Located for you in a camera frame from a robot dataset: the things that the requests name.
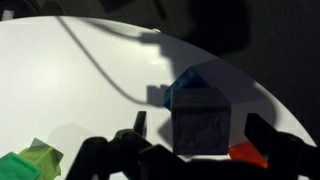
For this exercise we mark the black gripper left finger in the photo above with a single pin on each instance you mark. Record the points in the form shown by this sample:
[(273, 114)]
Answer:
[(98, 157)]

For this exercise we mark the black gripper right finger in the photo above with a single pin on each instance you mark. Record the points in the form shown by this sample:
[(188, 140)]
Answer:
[(288, 155)]

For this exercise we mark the orange block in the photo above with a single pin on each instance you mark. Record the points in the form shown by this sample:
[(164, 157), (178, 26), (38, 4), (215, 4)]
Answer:
[(248, 153)]

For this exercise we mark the yellow-green block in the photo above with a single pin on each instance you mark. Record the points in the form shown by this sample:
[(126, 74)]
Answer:
[(45, 157)]

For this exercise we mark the green block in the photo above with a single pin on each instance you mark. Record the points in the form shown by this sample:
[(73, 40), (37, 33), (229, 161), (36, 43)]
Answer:
[(13, 167)]

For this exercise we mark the blue block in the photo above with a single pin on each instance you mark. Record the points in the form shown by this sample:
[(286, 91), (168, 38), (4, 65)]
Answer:
[(188, 79)]

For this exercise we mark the white round table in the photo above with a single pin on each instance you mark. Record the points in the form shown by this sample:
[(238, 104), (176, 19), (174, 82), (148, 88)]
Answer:
[(64, 79)]

